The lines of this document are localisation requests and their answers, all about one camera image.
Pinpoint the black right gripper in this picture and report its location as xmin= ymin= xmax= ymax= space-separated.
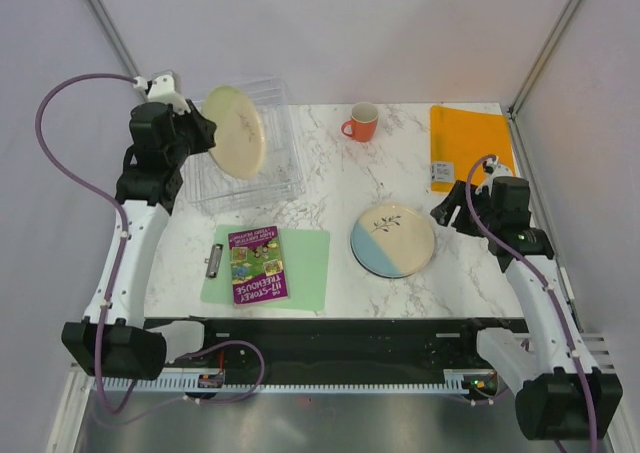
xmin=429 ymin=179 xmax=499 ymax=238

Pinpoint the cream green plate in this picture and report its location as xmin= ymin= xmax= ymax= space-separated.
xmin=201 ymin=85 xmax=266 ymax=180

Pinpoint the blue white floral plate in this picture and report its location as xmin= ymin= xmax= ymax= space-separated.
xmin=350 ymin=203 xmax=435 ymax=279

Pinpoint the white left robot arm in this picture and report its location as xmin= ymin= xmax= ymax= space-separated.
xmin=61 ymin=100 xmax=216 ymax=380

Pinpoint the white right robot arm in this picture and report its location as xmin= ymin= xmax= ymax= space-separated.
xmin=431 ymin=176 xmax=623 ymax=440

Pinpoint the orange plastic folder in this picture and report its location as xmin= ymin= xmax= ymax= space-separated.
xmin=430 ymin=105 xmax=516 ymax=193

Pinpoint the orange ceramic mug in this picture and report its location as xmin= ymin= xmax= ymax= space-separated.
xmin=341 ymin=102 xmax=379 ymax=143

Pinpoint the purple treehouse book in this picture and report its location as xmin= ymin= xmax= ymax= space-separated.
xmin=228 ymin=226 xmax=289 ymax=307

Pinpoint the green clipboard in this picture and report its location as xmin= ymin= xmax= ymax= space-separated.
xmin=200 ymin=224 xmax=330 ymax=311

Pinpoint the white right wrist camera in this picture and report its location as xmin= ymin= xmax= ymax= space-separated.
xmin=476 ymin=158 xmax=514 ymax=195

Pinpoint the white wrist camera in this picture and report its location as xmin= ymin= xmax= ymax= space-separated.
xmin=476 ymin=158 xmax=514 ymax=195
xmin=134 ymin=70 xmax=190 ymax=114

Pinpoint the clear wire dish rack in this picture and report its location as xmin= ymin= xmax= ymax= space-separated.
xmin=181 ymin=77 xmax=303 ymax=215

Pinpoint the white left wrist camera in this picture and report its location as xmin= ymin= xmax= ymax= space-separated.
xmin=134 ymin=70 xmax=190 ymax=114

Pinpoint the white slotted cable duct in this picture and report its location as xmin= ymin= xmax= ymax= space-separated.
xmin=92 ymin=368 xmax=499 ymax=395

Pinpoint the left aluminium frame post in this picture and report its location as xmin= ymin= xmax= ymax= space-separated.
xmin=83 ymin=0 xmax=153 ymax=102

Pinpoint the aluminium frame post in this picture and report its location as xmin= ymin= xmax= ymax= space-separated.
xmin=505 ymin=0 xmax=601 ymax=119
xmin=83 ymin=0 xmax=153 ymax=102

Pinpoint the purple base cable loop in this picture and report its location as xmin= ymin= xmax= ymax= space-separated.
xmin=182 ymin=340 xmax=267 ymax=405

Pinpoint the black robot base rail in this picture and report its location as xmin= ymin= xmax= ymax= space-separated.
xmin=176 ymin=318 xmax=527 ymax=382

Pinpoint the right aluminium frame post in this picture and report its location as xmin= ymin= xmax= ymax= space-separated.
xmin=505 ymin=0 xmax=601 ymax=119

